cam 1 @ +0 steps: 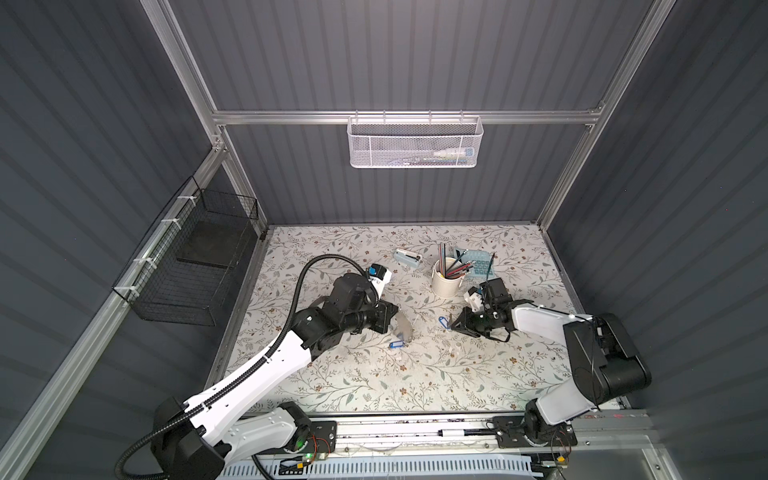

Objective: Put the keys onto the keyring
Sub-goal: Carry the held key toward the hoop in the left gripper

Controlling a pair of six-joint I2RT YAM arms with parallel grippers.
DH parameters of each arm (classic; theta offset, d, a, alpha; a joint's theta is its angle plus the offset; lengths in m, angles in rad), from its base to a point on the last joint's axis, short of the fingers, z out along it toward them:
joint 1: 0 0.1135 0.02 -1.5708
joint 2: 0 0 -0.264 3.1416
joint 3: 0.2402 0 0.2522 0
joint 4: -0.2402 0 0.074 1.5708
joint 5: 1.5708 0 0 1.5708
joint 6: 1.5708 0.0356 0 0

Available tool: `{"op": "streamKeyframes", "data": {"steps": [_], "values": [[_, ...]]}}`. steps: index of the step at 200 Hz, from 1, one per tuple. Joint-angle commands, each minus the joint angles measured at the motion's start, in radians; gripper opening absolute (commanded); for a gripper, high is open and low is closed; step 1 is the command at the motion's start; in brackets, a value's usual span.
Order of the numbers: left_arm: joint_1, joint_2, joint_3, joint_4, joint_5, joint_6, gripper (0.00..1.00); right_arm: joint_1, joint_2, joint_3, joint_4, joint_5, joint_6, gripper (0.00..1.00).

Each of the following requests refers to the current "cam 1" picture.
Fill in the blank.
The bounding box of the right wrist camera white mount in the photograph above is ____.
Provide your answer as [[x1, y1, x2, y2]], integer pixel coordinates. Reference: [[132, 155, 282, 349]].
[[464, 286, 485, 313]]

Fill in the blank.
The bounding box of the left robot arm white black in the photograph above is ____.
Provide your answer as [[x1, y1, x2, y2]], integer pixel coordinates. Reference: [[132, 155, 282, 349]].
[[149, 273, 399, 479]]

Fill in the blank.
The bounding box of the black wire basket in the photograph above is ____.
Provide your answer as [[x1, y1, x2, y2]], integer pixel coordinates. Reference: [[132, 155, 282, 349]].
[[113, 179, 260, 327]]

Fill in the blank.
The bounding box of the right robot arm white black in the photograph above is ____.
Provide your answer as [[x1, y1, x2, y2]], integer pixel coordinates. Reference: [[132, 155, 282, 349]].
[[445, 278, 652, 446]]

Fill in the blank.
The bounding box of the light blue stapler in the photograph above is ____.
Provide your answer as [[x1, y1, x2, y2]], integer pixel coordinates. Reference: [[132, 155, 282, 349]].
[[393, 249, 422, 268]]

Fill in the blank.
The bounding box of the white wire mesh basket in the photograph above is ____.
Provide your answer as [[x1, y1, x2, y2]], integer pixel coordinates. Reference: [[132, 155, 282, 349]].
[[346, 115, 484, 169]]

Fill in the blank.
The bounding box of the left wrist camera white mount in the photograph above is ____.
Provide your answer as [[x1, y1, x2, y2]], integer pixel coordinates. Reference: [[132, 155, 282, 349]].
[[368, 263, 393, 299]]

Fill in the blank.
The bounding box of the black corrugated cable conduit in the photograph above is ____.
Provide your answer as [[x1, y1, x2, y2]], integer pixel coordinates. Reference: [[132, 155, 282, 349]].
[[113, 253, 376, 480]]

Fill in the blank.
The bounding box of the white pencil cup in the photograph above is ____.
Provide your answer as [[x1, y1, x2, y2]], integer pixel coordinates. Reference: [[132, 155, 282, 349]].
[[431, 262, 463, 299]]

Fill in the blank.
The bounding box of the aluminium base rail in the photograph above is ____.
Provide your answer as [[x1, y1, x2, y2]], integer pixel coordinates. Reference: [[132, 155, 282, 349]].
[[173, 413, 655, 463]]

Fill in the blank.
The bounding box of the glue tube in basket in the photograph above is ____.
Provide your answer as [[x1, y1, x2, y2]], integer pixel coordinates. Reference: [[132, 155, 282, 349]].
[[414, 148, 476, 164]]

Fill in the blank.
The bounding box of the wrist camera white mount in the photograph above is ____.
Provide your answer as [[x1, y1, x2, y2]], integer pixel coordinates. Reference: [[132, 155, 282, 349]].
[[464, 286, 485, 313], [368, 263, 393, 299]]

